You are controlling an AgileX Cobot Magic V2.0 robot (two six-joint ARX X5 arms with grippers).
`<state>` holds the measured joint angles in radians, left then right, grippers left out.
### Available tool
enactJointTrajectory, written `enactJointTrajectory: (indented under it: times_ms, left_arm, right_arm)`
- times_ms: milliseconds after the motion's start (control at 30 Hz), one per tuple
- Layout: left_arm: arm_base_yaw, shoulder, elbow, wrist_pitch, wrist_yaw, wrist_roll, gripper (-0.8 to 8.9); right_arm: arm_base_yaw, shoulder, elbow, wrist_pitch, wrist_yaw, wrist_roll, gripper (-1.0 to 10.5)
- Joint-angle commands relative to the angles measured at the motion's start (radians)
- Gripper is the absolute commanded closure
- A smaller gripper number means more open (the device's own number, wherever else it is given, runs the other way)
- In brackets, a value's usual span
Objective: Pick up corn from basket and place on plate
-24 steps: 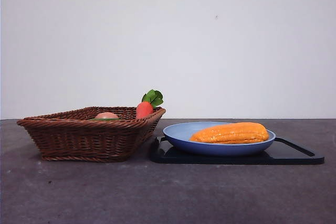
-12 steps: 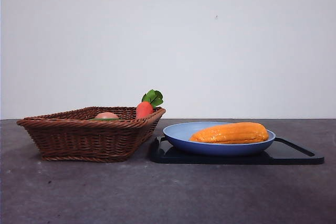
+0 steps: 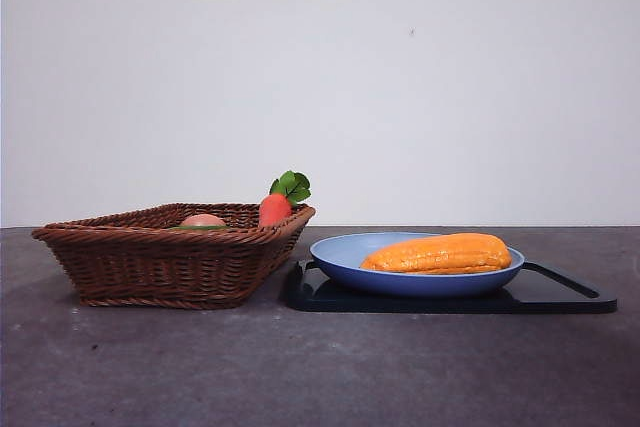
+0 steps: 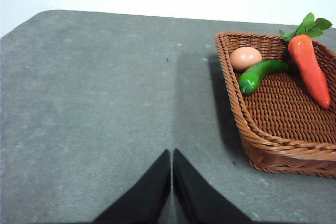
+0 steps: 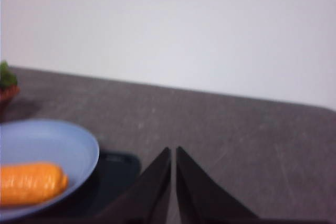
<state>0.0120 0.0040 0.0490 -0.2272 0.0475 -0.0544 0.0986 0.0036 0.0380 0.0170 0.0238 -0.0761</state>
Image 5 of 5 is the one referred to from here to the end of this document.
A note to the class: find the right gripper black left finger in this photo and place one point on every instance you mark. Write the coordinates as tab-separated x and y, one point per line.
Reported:
147	197

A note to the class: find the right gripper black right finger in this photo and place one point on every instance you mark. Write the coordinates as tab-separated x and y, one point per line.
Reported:
199	197

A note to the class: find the blue round plate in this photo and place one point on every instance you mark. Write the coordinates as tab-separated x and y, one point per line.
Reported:
52	142

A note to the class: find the orange-yellow corn cob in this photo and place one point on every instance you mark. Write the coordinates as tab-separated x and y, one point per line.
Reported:
29	182

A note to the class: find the brown wicker basket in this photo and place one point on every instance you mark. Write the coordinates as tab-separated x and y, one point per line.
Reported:
6	98

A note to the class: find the black rectangular tray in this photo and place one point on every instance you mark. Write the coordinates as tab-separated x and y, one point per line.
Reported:
118	171

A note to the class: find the orange carrot with green leaves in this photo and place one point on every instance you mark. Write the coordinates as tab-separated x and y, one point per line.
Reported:
6	75

